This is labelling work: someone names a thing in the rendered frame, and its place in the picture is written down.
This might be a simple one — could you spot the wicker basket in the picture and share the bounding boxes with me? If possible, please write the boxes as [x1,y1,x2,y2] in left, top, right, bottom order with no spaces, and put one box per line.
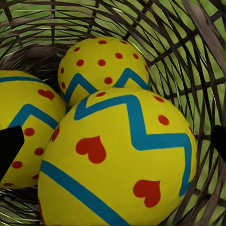
[0,0,226,226]

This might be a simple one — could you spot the easter egg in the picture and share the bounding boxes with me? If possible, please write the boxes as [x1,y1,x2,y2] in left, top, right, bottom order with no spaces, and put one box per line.
[0,69,70,189]
[57,36,151,110]
[37,86,197,226]

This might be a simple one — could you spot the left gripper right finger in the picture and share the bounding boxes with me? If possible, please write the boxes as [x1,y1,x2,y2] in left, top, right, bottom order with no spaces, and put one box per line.
[211,125,226,163]

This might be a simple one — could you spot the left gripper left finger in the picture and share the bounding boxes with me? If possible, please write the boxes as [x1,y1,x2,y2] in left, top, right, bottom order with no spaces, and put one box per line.
[0,125,24,181]

